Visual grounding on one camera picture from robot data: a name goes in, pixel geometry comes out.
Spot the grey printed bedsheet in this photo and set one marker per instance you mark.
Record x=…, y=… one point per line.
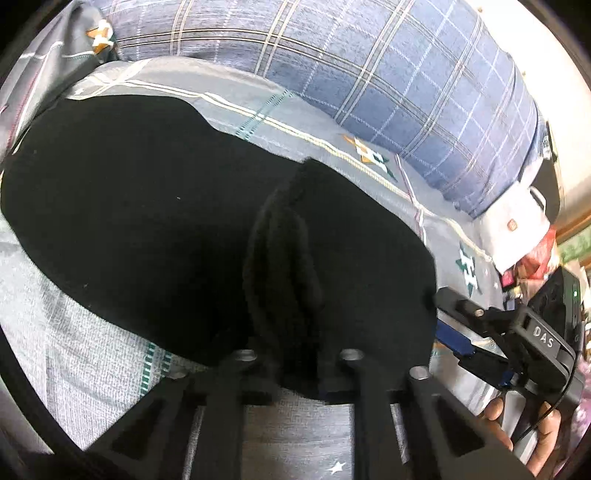
x=55, y=346

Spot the person's right hand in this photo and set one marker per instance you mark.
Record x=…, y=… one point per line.
x=547, y=438

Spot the white paper bag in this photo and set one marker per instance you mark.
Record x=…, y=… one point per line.
x=512, y=221

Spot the blue plaid quilt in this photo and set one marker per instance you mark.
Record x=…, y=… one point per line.
x=369, y=69

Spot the black pants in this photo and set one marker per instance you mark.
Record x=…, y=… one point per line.
x=138, y=207

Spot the green patterned cloth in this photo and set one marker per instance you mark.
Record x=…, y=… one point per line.
x=575, y=247

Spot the dark bottle with pink label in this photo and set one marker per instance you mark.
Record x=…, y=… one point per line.
x=509, y=279

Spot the red plastic bag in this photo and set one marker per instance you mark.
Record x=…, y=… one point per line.
x=538, y=261

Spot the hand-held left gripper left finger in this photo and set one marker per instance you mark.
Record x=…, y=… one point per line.
x=221, y=392

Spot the black cushion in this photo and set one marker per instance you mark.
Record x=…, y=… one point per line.
x=551, y=184

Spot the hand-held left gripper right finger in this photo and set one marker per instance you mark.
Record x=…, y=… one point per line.
x=369, y=401

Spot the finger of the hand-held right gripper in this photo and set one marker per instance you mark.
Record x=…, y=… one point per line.
x=455, y=341
x=461, y=305

